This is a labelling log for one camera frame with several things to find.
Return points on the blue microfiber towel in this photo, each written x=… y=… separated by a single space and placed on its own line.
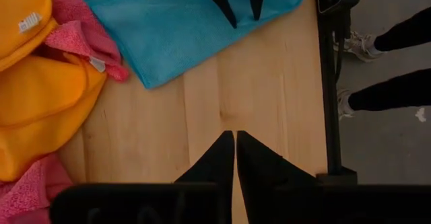
x=168 y=32

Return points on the person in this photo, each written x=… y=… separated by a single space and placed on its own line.
x=397 y=93

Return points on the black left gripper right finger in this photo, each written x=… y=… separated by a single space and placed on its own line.
x=259 y=170

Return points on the black table clamp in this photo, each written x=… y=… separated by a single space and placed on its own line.
x=336 y=177

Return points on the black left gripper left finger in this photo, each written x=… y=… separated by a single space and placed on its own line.
x=219 y=163

